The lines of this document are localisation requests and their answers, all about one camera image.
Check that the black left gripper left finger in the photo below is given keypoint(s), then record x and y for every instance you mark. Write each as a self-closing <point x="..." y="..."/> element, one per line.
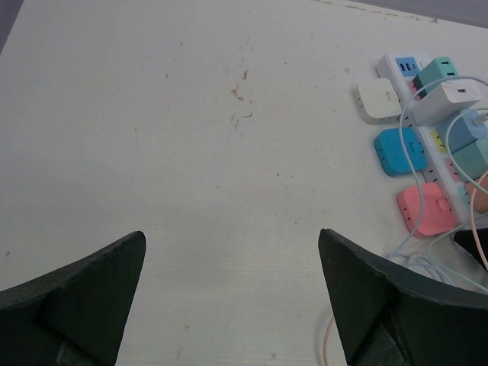
<point x="75" y="315"/>

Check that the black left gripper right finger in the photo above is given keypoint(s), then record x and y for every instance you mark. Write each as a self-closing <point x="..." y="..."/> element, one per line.
<point x="389" y="315"/>

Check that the pink adapter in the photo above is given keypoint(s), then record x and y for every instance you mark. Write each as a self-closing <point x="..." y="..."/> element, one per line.
<point x="437" y="217"/>

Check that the blue adapter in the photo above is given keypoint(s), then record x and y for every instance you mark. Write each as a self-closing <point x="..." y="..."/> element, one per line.
<point x="391" y="155"/>

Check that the white adapter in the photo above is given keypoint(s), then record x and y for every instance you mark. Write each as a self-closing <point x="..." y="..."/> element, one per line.
<point x="377" y="101"/>

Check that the white power strip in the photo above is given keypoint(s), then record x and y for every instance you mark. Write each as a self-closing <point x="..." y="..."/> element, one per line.
<point x="401" y="71"/>

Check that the orange charger plug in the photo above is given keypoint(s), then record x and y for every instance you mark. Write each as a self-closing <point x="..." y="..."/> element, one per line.
<point x="477" y="198"/>

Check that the mint green charger plug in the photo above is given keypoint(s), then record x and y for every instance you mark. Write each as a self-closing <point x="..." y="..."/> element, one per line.
<point x="472" y="159"/>

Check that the light blue charger plug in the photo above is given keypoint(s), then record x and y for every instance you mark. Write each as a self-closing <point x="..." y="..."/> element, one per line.
<point x="463" y="132"/>

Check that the white charger plug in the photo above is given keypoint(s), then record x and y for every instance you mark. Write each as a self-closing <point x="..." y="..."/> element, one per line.
<point x="445" y="100"/>

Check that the teal charger plug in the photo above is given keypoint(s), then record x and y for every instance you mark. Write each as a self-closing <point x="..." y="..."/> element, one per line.
<point x="438" y="68"/>

